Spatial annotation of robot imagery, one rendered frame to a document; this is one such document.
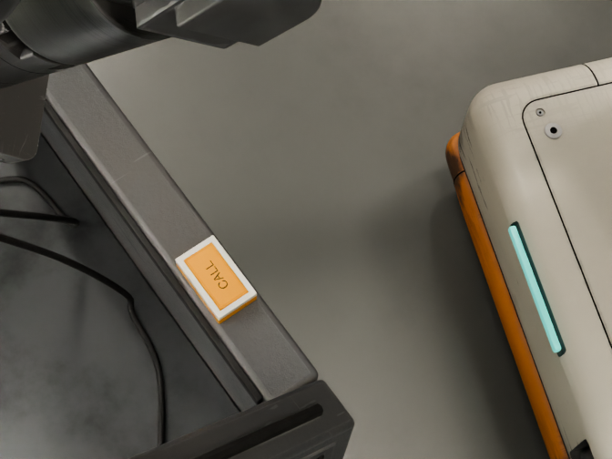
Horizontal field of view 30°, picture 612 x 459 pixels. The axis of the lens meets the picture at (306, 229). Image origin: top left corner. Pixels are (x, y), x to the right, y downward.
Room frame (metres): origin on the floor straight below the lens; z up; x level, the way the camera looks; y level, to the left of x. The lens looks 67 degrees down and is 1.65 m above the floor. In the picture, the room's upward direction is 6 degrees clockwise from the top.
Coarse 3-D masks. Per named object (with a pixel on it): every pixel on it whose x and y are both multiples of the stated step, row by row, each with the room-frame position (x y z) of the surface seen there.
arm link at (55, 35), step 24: (24, 0) 0.21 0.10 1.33; (48, 0) 0.20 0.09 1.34; (72, 0) 0.20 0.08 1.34; (96, 0) 0.20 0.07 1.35; (120, 0) 0.20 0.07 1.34; (24, 24) 0.20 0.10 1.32; (48, 24) 0.20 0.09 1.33; (72, 24) 0.20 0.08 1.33; (96, 24) 0.20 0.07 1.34; (120, 24) 0.20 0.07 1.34; (48, 48) 0.20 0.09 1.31; (72, 48) 0.20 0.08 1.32; (96, 48) 0.20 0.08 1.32; (120, 48) 0.20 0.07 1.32
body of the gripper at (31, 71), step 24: (0, 24) 0.21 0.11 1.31; (0, 48) 0.21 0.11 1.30; (24, 48) 0.21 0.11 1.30; (0, 72) 0.21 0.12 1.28; (24, 72) 0.21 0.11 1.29; (48, 72) 0.21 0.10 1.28; (0, 96) 0.21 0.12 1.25; (24, 96) 0.22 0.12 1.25; (0, 120) 0.20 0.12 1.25; (24, 120) 0.21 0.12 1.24; (0, 144) 0.19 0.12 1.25; (24, 144) 0.20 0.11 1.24
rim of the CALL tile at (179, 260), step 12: (204, 240) 0.28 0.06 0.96; (216, 240) 0.28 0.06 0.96; (192, 252) 0.27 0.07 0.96; (180, 264) 0.26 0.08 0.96; (192, 276) 0.25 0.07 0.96; (240, 276) 0.26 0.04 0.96; (252, 288) 0.25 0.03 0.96; (204, 300) 0.24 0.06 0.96; (240, 300) 0.24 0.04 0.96; (216, 312) 0.23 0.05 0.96; (228, 312) 0.23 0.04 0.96
